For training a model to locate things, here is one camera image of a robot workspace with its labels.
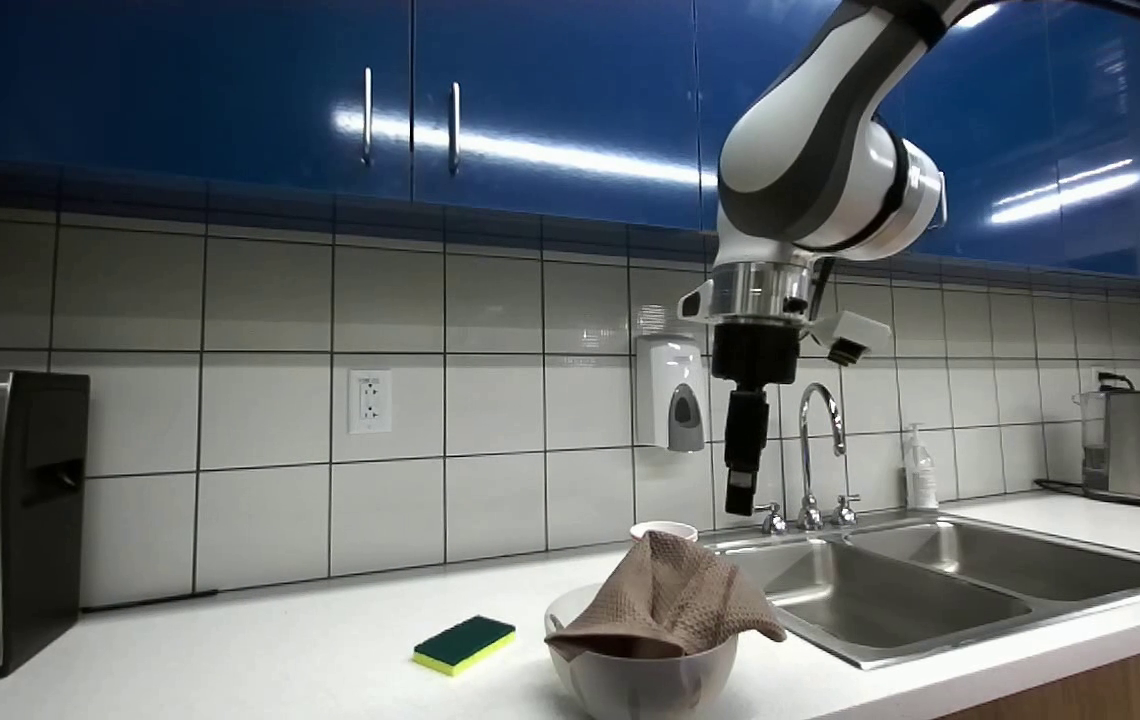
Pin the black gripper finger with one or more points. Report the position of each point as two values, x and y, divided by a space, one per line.
746 466

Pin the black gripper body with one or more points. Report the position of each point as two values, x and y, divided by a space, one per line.
755 357

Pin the brown towel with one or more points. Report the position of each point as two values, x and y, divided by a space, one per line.
668 593

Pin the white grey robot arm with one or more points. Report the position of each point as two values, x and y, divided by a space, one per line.
821 144

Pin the translucent white bowl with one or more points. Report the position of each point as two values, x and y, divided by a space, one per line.
643 684

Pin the chrome sink faucet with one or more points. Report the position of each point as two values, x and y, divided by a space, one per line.
813 461

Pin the clear soap pump bottle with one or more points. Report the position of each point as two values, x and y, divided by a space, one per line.
919 481

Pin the stainless steel double sink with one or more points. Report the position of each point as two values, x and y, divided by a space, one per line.
941 580

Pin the yellow green sponge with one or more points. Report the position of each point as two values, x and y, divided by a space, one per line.
460 646

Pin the wooden base cabinet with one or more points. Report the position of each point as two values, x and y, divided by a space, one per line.
1113 684

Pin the black coffee machine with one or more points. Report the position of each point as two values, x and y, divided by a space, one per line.
10 521

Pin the white wall soap dispenser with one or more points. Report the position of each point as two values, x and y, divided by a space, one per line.
668 403

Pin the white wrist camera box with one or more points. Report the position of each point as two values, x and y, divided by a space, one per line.
852 336

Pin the white wall outlet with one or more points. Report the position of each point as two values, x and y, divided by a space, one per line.
369 403

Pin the blue wall cabinet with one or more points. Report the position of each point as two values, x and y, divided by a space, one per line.
193 80

